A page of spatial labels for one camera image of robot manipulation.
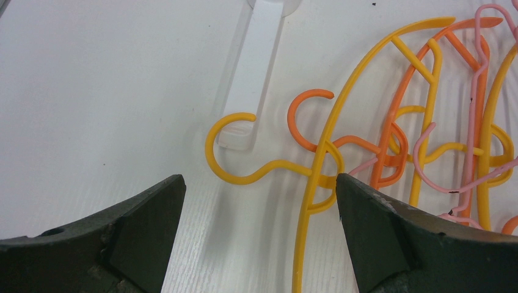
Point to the yellow plastic hanger middle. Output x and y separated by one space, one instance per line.
489 151

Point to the yellow plastic hanger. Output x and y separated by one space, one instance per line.
489 151
315 178

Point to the orange plastic hanger left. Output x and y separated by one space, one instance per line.
416 93

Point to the white rack foot left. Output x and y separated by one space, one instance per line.
252 70

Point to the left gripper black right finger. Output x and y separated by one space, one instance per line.
395 247

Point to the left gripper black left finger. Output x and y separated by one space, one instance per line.
123 248

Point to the orange plastic hanger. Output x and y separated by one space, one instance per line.
510 226
416 93

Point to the orange plastic hanger right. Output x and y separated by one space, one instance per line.
510 226

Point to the yellow plastic hanger leftmost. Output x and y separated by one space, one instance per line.
315 178

